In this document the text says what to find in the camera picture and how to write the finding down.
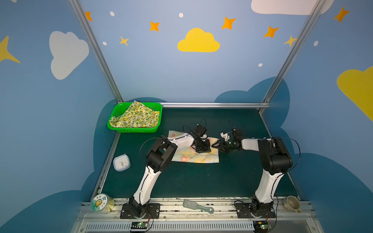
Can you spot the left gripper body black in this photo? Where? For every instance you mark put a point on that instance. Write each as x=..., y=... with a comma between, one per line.
x=202, y=145

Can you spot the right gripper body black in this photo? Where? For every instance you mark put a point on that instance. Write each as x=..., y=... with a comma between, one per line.
x=226, y=144

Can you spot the pastel floral skirt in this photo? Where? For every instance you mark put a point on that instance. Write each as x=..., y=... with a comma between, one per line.
x=189, y=155

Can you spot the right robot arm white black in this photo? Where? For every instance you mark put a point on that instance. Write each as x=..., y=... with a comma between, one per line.
x=275, y=160

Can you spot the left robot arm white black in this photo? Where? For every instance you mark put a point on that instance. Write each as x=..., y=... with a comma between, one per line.
x=158, y=159

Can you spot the green hair brush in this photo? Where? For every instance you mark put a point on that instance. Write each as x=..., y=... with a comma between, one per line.
x=195, y=206

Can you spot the green lemon print skirt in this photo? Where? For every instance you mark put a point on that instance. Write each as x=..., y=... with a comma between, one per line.
x=134, y=115

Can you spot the beige ceramic cup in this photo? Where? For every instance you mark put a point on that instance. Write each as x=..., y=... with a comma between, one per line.
x=293, y=204

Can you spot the right controller circuit board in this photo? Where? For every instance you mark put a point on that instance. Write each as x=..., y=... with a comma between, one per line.
x=260, y=227

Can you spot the controller circuit board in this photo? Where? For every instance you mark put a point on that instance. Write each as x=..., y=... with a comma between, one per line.
x=139, y=226
x=260, y=227

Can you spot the green plastic basket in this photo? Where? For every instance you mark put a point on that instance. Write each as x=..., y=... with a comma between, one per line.
x=154, y=106

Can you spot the left controller circuit board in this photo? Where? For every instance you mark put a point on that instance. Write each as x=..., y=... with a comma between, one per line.
x=139, y=226

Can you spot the round clear jar green lid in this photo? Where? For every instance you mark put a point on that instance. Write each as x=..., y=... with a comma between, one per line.
x=102, y=204

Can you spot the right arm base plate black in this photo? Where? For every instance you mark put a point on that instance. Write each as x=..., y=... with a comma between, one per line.
x=243, y=210

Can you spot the aluminium rail base frame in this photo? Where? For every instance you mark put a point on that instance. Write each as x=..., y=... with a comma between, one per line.
x=174, y=218

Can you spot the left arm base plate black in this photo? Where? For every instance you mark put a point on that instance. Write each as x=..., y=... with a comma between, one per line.
x=152, y=209

